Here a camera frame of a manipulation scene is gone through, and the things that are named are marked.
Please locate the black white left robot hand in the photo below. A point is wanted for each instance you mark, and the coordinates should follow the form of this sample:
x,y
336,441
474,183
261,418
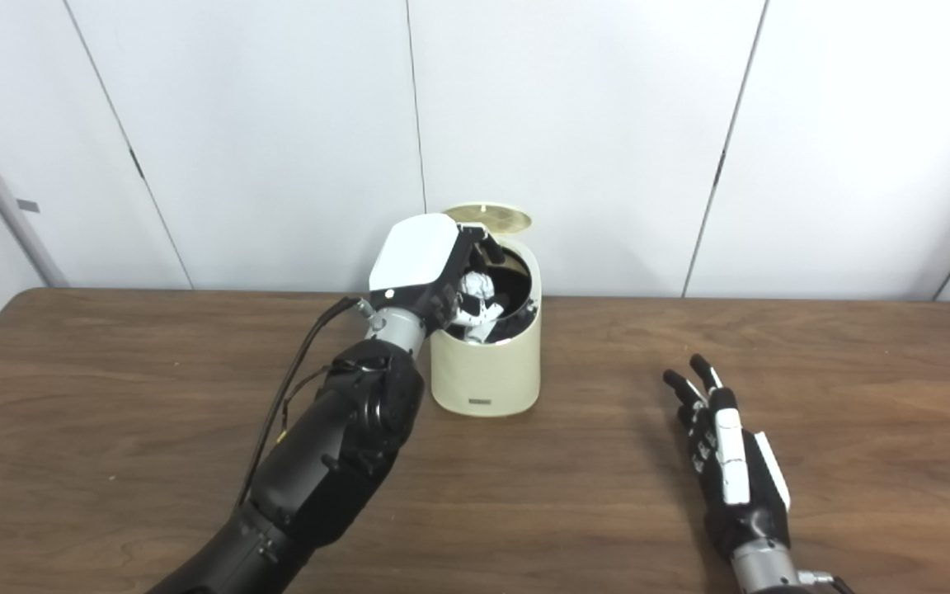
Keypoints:
x,y
413,252

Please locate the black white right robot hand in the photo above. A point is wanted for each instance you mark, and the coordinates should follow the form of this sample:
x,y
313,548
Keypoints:
x,y
731,462

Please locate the white paper ball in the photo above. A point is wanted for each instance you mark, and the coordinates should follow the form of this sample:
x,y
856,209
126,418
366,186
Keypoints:
x,y
477,289

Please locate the cream round bin lid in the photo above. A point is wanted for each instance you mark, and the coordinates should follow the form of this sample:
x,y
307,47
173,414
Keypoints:
x,y
500,217

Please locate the cream-colored round bin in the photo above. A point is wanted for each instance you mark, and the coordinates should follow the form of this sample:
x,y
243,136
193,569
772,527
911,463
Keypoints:
x,y
487,371

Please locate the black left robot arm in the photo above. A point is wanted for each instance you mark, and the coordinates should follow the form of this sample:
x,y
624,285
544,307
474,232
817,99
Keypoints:
x,y
335,445

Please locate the small gray wall tag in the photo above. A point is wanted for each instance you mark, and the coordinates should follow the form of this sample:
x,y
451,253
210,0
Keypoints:
x,y
28,205

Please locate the gray wall trim post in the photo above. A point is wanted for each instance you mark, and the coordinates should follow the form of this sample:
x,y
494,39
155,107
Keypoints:
x,y
5,194

